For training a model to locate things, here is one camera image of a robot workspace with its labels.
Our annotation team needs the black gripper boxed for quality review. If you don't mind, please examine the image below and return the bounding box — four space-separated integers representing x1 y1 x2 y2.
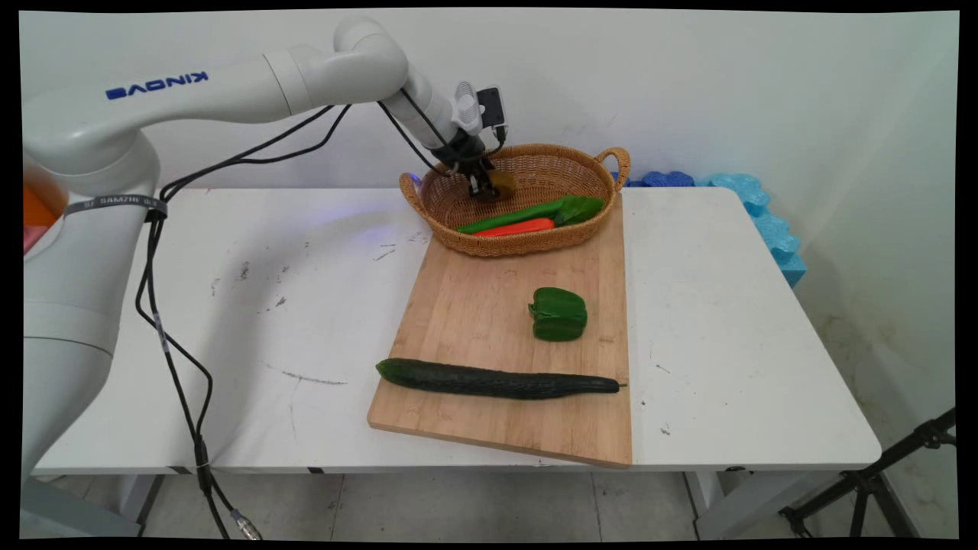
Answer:
436 131 502 202

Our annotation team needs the brown kiwi fruit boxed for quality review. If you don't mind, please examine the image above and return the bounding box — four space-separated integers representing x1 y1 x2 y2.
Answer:
484 169 517 202

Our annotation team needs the orange carrot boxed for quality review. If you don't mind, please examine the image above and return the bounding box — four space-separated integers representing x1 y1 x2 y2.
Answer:
473 218 556 238

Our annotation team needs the green bell pepper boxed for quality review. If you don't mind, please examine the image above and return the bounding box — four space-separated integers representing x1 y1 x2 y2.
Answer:
528 287 589 342

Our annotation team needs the wooden cutting board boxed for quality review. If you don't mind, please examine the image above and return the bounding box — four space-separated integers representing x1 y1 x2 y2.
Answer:
367 192 633 468

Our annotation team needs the dark blue foam piece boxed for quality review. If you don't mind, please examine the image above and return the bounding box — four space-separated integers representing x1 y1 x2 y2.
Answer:
611 170 696 189

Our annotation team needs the long dark green cucumber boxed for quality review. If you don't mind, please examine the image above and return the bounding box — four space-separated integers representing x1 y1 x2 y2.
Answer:
375 357 629 400

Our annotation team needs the light blue foam block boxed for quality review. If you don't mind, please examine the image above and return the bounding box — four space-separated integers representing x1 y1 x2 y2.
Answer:
694 173 808 289

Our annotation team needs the white table leg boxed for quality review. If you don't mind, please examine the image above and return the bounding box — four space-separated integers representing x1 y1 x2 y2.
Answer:
116 473 167 529
682 468 822 540

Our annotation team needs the orange object behind robot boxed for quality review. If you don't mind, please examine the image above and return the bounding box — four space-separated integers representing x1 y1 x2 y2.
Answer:
23 182 68 231

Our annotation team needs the black tripod stand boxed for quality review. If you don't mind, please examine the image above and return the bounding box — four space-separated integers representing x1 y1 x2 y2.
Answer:
778 408 957 539

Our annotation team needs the woven wicker basket with handles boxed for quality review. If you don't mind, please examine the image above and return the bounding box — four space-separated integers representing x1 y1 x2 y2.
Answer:
399 144 632 257

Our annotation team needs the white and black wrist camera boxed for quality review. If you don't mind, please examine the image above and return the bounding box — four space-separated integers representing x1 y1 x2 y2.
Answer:
451 81 510 140

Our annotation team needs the grey velcro cable strap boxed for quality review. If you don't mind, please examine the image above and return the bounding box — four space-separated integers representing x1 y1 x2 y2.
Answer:
63 194 169 223

